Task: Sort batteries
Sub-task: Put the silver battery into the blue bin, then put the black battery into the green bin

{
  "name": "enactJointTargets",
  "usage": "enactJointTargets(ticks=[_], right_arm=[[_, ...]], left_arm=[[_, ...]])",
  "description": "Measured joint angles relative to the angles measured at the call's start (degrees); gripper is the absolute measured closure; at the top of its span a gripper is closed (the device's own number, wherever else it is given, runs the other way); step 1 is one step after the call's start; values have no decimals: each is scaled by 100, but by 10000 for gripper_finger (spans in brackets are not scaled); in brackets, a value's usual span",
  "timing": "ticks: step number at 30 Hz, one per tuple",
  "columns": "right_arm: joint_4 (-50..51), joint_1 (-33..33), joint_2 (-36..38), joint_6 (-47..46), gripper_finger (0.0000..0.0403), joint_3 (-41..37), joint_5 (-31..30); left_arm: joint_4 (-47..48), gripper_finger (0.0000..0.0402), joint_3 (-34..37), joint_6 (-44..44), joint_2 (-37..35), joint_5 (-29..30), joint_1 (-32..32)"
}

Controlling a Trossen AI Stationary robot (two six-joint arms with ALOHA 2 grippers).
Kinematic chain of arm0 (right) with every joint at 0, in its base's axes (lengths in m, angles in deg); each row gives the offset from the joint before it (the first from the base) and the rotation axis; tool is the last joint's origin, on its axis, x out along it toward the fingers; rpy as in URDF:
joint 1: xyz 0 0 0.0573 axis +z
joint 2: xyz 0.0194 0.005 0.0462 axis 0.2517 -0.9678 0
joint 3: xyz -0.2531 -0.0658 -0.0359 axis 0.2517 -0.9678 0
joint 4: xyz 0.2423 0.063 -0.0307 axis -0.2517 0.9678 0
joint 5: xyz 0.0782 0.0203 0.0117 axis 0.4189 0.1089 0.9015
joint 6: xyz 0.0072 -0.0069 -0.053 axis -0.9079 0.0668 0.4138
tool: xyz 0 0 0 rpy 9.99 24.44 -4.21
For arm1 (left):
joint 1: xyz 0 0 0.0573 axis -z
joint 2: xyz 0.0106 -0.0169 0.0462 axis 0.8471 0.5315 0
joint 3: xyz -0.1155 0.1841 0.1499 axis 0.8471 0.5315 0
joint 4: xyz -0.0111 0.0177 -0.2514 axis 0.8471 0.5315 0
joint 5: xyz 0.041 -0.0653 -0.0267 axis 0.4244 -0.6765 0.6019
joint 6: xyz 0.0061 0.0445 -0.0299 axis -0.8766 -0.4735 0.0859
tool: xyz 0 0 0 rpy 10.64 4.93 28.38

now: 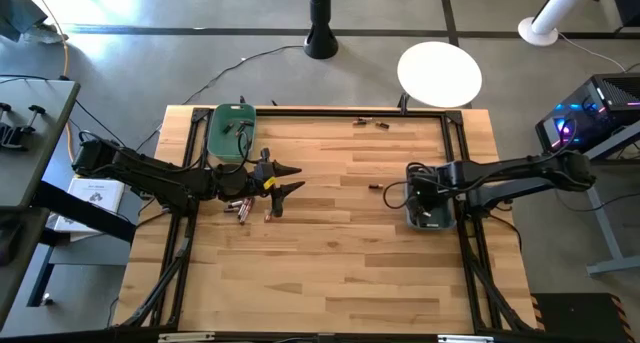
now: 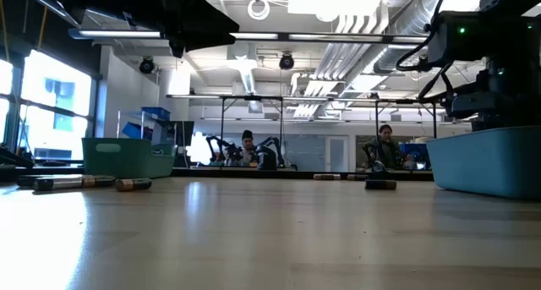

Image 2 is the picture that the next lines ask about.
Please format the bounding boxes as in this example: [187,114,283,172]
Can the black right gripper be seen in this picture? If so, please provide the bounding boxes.
[445,65,541,133]

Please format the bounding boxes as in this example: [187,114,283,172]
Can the blue plastic bin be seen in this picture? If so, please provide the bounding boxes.
[425,126,541,200]

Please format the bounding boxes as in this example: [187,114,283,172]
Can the silver and black AA battery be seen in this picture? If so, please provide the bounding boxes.
[365,178,397,191]
[33,176,85,193]

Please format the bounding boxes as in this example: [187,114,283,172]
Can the green plastic bin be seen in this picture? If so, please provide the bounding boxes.
[81,137,178,180]

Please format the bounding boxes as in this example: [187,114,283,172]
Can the blue storage bin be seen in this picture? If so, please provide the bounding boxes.
[141,107,172,122]
[122,121,144,140]
[399,143,428,160]

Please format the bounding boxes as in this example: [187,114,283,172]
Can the long linear ceiling light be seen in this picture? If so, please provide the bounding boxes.
[68,27,428,46]

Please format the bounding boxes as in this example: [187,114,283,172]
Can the black monitor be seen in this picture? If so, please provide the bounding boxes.
[175,120,195,147]

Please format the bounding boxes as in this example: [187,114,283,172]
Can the person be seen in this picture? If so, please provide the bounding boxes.
[236,129,260,167]
[363,123,402,171]

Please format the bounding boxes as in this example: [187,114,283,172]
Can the white ceiling light panel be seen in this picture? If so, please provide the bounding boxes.
[287,0,384,23]

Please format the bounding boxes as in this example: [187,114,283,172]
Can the black cylindrical device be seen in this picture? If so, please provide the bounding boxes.
[256,145,279,171]

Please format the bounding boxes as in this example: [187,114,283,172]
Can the large bright window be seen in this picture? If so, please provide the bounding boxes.
[0,48,96,161]

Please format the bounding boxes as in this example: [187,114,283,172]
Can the pale grey door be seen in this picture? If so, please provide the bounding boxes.
[325,135,350,172]

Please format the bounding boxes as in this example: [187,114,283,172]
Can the small AA battery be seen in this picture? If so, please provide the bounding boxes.
[16,174,85,186]

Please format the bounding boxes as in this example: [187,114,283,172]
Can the white coiled cable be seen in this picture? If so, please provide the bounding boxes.
[247,0,271,21]

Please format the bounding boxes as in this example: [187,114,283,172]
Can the white hanging duct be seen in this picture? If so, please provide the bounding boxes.
[226,42,259,95]

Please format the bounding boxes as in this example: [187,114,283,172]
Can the black metal rig frame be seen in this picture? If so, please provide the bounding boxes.
[167,93,443,156]

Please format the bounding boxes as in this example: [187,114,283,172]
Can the silver ventilation duct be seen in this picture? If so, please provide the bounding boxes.
[374,0,449,75]

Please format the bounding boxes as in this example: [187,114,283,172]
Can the black aluminium table frame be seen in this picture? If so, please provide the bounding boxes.
[0,166,434,183]

